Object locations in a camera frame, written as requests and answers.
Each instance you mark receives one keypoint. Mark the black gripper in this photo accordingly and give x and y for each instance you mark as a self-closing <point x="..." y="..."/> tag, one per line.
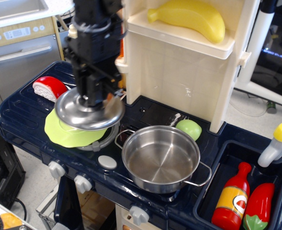
<point x="93" y="54"/>

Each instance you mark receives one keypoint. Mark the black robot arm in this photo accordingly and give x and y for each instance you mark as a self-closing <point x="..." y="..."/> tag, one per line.
<point x="91" y="12"/>

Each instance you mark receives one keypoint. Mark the grey middle stove knob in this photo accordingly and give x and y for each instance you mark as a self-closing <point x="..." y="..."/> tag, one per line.
<point x="82" y="184"/>

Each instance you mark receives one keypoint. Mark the red white toy ham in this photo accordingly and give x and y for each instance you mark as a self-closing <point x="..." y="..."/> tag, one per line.
<point x="49" y="87"/>

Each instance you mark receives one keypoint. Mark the yellow toy banana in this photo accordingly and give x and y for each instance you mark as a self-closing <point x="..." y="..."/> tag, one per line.
<point x="192" y="14"/>

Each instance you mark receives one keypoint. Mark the grey right stove knob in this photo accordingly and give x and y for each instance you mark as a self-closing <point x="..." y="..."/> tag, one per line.
<point x="139" y="215"/>

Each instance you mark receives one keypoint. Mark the stainless steel pot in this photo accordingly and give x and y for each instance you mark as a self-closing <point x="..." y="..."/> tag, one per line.
<point x="161" y="159"/>

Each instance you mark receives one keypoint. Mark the navy toy kitchen counter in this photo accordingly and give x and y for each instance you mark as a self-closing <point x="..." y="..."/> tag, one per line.
<point x="22" y="122"/>

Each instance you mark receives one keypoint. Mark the green toy apple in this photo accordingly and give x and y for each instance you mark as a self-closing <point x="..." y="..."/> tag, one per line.
<point x="190" y="127"/>

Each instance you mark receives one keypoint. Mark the cream toy kitchen shelf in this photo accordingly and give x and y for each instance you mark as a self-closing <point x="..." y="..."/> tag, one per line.
<point x="179" y="67"/>

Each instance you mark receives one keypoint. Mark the grey oval button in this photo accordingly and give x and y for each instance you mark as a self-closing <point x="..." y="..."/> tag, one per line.
<point x="107" y="162"/>

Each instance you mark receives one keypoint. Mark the grey faucet yellow cap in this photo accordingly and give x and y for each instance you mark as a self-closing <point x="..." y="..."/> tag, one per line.
<point x="273" y="151"/>

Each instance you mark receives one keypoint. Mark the grey left stove knob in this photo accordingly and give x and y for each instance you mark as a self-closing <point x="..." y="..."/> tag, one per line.
<point x="56" y="169"/>

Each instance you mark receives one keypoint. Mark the red toy chili pepper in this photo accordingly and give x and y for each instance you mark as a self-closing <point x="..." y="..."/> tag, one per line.
<point x="258" y="210"/>

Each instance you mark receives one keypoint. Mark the cream toy bottle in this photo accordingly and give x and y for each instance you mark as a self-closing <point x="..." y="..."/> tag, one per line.
<point x="72" y="31"/>

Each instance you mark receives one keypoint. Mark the light green plastic plate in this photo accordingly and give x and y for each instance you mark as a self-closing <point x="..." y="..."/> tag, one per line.
<point x="67" y="136"/>

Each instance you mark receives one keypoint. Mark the steel pot lid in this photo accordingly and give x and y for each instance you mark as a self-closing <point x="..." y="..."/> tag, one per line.
<point x="72" y="110"/>

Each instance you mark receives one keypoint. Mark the grey stove knob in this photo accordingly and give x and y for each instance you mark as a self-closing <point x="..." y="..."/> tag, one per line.
<point x="82" y="184"/>
<point x="139" y="215"/>
<point x="56" y="169"/>

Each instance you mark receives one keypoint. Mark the black crate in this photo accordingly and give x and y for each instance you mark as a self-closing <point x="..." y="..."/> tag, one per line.
<point x="12" y="174"/>

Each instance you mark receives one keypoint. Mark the red toy ketchup bottle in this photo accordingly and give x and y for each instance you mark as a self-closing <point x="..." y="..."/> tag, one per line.
<point x="230" y="208"/>

